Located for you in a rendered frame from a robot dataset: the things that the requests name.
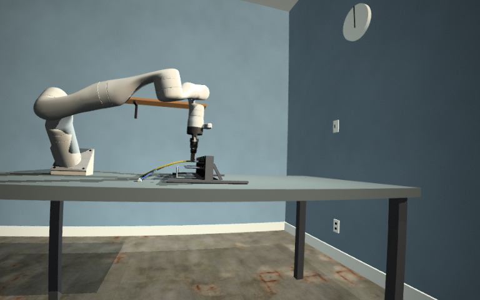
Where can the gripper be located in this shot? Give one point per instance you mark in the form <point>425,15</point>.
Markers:
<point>195,132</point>

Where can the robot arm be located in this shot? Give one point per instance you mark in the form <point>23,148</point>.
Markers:
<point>58,108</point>

